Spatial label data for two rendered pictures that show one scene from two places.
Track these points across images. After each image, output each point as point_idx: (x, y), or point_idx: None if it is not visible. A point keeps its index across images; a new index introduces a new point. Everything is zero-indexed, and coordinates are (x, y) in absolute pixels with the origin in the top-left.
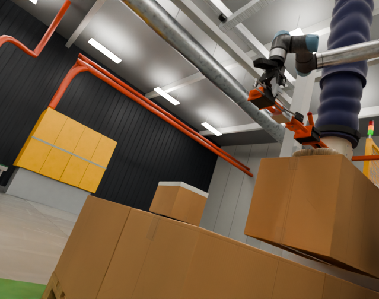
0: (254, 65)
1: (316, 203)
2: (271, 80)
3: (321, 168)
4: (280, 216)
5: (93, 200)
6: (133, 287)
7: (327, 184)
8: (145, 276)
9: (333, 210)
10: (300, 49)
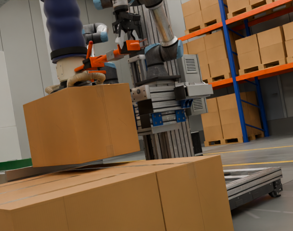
0: (135, 20)
1: (124, 120)
2: (133, 32)
3: (120, 94)
4: (105, 137)
5: (52, 205)
6: (198, 207)
7: (126, 105)
8: (203, 195)
9: (135, 122)
10: (127, 0)
